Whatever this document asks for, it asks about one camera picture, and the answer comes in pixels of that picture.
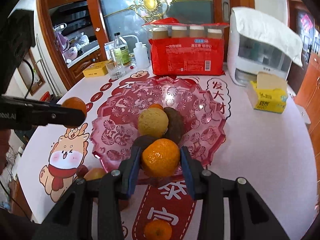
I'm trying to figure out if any yellow flat box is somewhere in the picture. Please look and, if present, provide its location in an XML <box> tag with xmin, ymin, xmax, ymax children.
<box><xmin>82</xmin><ymin>60</ymin><xmax>111</xmax><ymax>78</ymax></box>

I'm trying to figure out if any clear drinking glass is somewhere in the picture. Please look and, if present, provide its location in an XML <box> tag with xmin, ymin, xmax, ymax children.
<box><xmin>106</xmin><ymin>61</ymin><xmax>126</xmax><ymax>80</ymax></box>

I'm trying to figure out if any red yellow apple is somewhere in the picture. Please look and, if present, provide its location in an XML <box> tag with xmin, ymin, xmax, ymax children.
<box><xmin>84</xmin><ymin>167</ymin><xmax>106</xmax><ymax>181</ymax></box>

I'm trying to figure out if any printed white tablecloth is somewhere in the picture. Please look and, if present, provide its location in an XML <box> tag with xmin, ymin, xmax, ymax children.
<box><xmin>17</xmin><ymin>72</ymin><xmax>317</xmax><ymax>239</ymax></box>

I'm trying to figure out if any small glass jar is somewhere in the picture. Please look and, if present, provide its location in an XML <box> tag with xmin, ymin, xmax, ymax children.
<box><xmin>129</xmin><ymin>53</ymin><xmax>136</xmax><ymax>68</ymax></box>

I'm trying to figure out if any person left hand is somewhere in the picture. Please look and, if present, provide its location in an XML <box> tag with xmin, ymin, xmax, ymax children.
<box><xmin>0</xmin><ymin>129</ymin><xmax>11</xmax><ymax>174</ymax></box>

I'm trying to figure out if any pink glass fruit bowl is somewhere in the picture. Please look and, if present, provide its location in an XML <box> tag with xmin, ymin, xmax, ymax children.
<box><xmin>91</xmin><ymin>77</ymin><xmax>226</xmax><ymax>172</ymax></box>

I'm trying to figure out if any small orange tangerine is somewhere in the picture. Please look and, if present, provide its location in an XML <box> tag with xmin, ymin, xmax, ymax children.
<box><xmin>62</xmin><ymin>97</ymin><xmax>87</xmax><ymax>116</ymax></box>

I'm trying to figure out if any clear glass bottle green label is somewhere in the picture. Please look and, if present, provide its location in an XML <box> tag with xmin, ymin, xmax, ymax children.
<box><xmin>113</xmin><ymin>33</ymin><xmax>131</xmax><ymax>67</ymax></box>

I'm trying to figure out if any dark red lychee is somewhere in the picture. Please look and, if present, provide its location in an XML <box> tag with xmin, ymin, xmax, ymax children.
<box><xmin>76</xmin><ymin>165</ymin><xmax>88</xmax><ymax>178</ymax></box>

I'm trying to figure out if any white cloth on appliance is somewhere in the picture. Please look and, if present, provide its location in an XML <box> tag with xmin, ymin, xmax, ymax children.
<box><xmin>232</xmin><ymin>7</ymin><xmax>303</xmax><ymax>67</ymax></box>

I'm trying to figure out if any dark green avocado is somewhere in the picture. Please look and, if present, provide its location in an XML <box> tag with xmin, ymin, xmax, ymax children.
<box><xmin>132</xmin><ymin>135</ymin><xmax>157</xmax><ymax>151</ymax></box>

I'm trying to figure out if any yellow tissue box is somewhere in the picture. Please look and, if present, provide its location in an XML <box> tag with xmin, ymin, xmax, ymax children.
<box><xmin>247</xmin><ymin>72</ymin><xmax>288</xmax><ymax>114</ymax></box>

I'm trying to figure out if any white squeeze bottle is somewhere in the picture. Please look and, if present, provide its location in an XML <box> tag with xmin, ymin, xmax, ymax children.
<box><xmin>123</xmin><ymin>35</ymin><xmax>150</xmax><ymax>70</ymax></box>

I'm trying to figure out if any yellow pear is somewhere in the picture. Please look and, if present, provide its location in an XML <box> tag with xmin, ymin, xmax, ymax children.
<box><xmin>137</xmin><ymin>108</ymin><xmax>169</xmax><ymax>139</ymax></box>

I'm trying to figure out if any dark overripe banana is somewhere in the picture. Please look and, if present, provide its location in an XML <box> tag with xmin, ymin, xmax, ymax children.
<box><xmin>163</xmin><ymin>107</ymin><xmax>184</xmax><ymax>145</ymax></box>

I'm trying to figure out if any red paper cup package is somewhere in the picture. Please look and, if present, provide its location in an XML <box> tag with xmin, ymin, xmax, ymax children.
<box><xmin>142</xmin><ymin>17</ymin><xmax>229</xmax><ymax>76</ymax></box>

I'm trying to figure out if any white countertop appliance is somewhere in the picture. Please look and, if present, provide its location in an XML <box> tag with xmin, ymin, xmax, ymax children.
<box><xmin>227</xmin><ymin>10</ymin><xmax>295</xmax><ymax>87</ymax></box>

